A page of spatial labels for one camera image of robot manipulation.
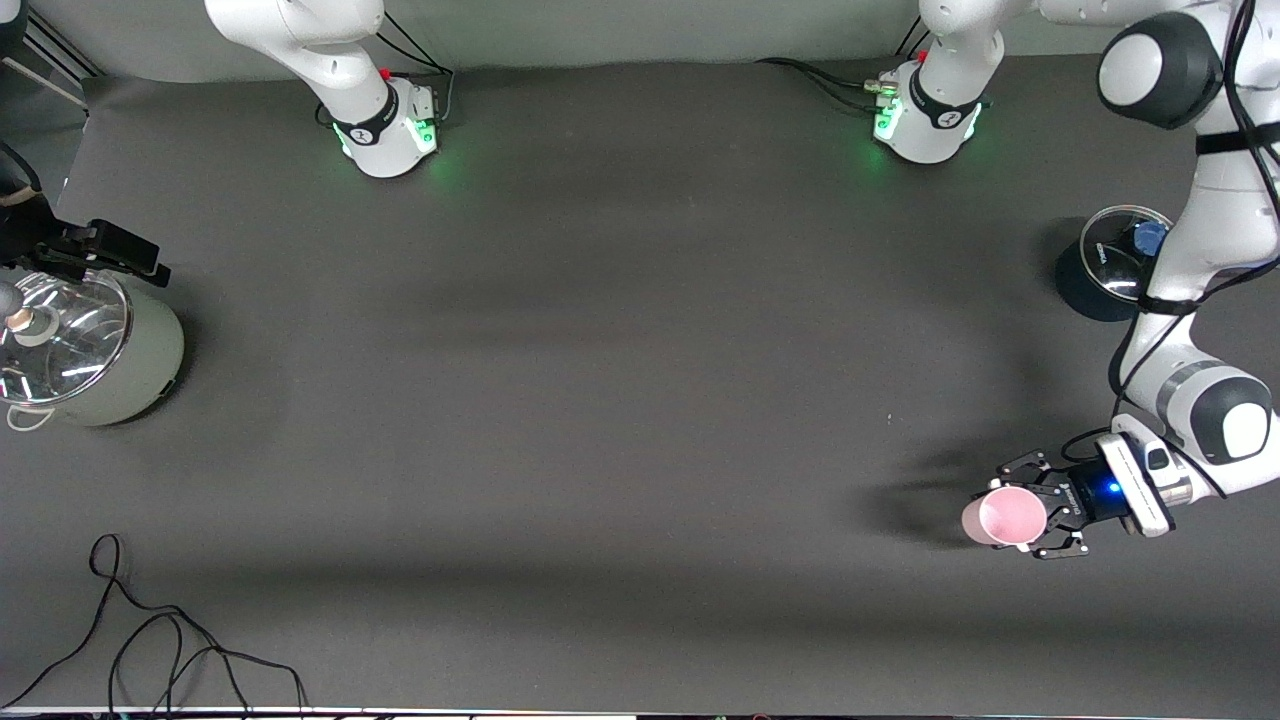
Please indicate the metal frame rail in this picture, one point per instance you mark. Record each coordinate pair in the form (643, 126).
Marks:
(60, 48)

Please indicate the glass saucepan lid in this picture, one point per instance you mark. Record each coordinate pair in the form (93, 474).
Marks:
(1115, 260)

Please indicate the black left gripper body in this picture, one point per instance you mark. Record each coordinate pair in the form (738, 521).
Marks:
(1083, 497)

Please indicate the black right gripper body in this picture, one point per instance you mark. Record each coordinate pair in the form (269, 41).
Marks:
(30, 243)

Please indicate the glass pot lid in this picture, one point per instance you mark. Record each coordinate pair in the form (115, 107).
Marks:
(70, 340)

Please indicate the pale green cooking pot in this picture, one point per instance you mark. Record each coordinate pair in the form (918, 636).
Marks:
(150, 370)

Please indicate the pink plastic cup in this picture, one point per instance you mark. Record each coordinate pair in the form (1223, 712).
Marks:
(1005, 518)

